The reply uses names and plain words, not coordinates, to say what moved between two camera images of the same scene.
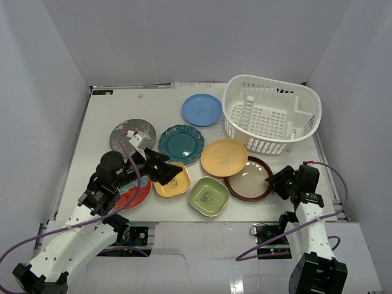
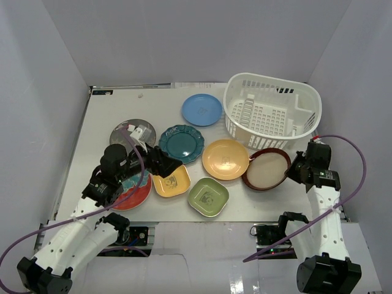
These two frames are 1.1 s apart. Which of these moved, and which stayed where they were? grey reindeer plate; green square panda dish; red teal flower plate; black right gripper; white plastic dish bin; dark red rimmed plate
Moved: dark red rimmed plate; black right gripper
Stayed: grey reindeer plate; green square panda dish; white plastic dish bin; red teal flower plate
